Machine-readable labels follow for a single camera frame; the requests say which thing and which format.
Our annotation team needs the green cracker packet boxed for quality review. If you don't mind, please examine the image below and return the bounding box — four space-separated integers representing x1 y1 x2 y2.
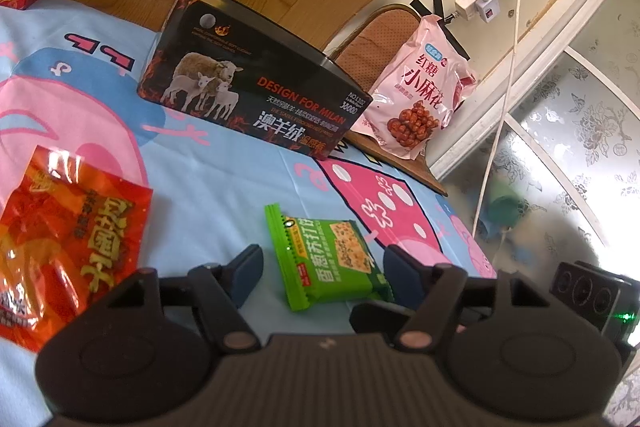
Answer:
265 204 394 312

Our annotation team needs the red orange snack bag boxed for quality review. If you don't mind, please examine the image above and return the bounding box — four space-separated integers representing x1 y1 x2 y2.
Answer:
1 146 153 352

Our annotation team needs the pink snack bag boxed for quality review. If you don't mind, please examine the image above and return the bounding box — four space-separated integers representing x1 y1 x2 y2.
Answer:
352 15 477 159

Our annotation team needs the black sheep print box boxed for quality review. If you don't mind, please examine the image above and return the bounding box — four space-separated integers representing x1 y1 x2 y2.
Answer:
138 0 372 159

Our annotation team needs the peppa pig bed sheet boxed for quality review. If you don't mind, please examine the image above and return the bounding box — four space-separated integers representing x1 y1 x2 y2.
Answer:
1 0 492 339

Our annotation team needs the brown chair cushion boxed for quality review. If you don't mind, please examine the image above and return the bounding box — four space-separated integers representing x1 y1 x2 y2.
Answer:
329 3 447 196

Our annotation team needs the white cable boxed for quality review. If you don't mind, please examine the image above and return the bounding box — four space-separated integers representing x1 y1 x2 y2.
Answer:
470 0 524 241

